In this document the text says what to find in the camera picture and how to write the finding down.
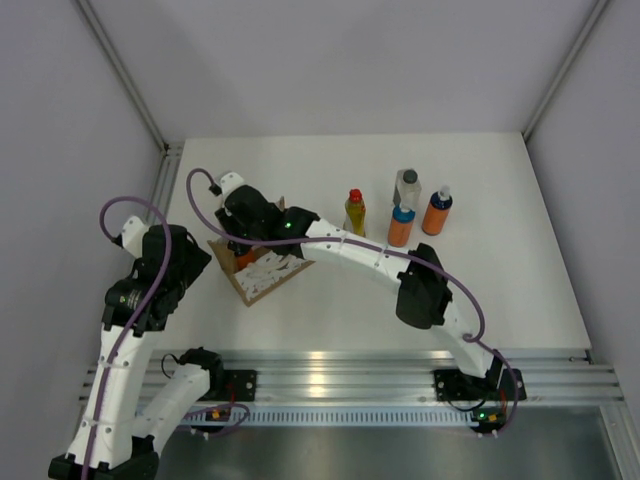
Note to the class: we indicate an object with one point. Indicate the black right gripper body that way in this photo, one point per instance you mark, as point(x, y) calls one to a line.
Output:
point(233, 226)

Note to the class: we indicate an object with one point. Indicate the clear square bottle dark cap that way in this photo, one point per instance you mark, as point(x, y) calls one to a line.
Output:
point(407, 190)

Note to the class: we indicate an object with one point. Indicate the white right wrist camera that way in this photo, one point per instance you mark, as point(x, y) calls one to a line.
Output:
point(223, 185)

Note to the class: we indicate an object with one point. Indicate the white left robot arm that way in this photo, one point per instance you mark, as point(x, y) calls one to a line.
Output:
point(114, 439)

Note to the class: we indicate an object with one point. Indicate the yellow liquid bottle red cap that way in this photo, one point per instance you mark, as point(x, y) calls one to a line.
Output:
point(355, 210)

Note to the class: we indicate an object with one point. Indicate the aluminium left corner post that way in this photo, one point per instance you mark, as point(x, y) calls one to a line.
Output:
point(98, 31)

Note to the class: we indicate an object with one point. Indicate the dark blue pump bottle front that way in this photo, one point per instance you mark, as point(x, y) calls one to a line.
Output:
point(437, 211)

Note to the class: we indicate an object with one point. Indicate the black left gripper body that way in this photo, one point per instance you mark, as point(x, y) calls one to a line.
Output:
point(196, 260)

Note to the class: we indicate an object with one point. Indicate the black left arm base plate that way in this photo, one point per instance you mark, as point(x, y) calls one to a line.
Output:
point(239, 386)

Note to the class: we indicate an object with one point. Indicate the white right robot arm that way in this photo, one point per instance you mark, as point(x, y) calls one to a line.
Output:
point(423, 290)

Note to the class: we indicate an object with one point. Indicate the aluminium right corner post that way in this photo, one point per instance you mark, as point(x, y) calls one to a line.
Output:
point(572, 53)

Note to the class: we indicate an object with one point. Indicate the aluminium front rail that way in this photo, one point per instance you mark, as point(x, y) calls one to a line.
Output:
point(551, 378)

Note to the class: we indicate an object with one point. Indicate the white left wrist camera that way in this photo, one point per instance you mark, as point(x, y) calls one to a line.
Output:
point(131, 236)

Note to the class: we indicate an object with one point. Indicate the teal blue pump bottle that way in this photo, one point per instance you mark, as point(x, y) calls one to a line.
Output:
point(400, 226)

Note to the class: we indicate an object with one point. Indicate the aluminium corner post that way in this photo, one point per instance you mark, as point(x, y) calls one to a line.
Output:
point(572, 53)
point(98, 31)

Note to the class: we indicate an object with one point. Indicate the white slotted cable duct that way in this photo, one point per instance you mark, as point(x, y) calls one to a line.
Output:
point(364, 416)

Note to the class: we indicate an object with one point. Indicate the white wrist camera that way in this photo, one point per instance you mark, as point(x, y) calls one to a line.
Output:
point(131, 236)
point(223, 185)

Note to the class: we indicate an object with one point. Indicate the canvas and burlap tote bag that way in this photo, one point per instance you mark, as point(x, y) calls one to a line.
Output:
point(265, 274)

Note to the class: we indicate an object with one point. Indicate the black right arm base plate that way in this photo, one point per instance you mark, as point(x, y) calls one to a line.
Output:
point(454, 386)

